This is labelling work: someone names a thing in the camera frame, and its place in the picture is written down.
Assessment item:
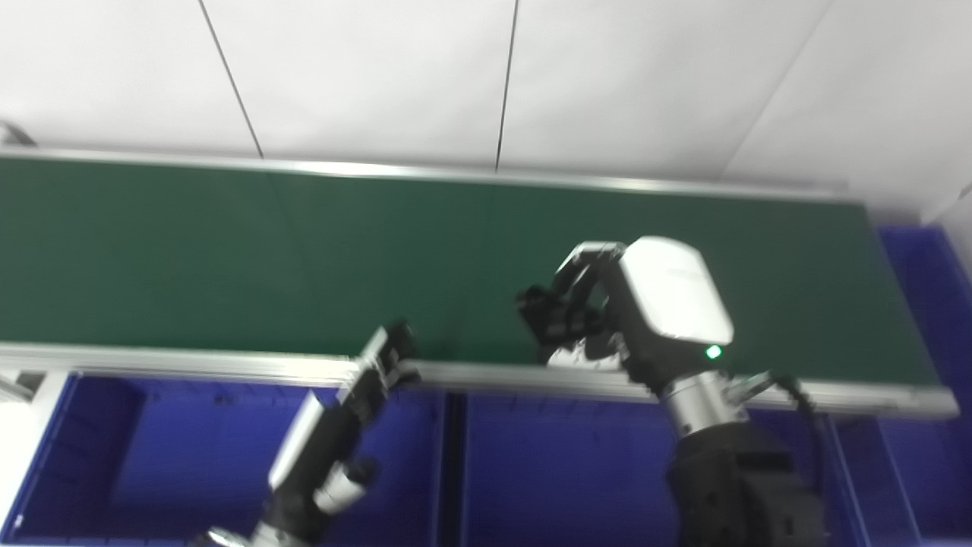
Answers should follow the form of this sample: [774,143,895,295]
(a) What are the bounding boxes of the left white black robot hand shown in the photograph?
[258,322,423,545]

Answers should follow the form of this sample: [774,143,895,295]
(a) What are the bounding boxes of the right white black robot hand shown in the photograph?
[516,236,736,396]

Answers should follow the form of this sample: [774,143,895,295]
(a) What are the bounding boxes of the blue plastic bin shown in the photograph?
[448,391,866,547]
[828,224,972,545]
[0,372,450,547]

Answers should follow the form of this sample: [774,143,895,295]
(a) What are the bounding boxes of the green conveyor belt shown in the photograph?
[0,156,942,388]
[0,122,960,420]

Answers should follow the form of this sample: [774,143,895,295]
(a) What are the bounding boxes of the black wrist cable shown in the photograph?
[729,371,830,487]

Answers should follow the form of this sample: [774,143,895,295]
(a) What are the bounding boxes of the white conveyor support bracket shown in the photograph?
[0,371,71,526]

